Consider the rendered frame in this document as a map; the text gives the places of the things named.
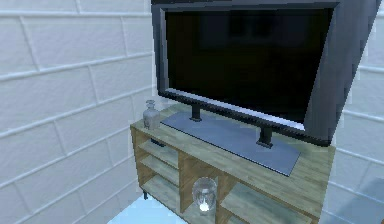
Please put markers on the wooden television stand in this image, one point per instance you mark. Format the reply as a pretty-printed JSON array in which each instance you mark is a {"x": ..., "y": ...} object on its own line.
[{"x": 310, "y": 180}]

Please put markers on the clear glass vase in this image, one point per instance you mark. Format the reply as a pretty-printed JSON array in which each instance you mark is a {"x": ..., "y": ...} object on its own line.
[{"x": 204, "y": 195}]

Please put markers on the clear glass bottle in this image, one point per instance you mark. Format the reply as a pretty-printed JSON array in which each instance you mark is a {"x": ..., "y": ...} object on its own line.
[{"x": 150, "y": 116}]

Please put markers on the black television set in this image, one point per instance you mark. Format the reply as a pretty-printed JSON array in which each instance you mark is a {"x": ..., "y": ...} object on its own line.
[{"x": 246, "y": 63}]

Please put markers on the small dark remote control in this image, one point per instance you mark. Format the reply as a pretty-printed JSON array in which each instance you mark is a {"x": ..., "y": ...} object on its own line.
[{"x": 156, "y": 143}]

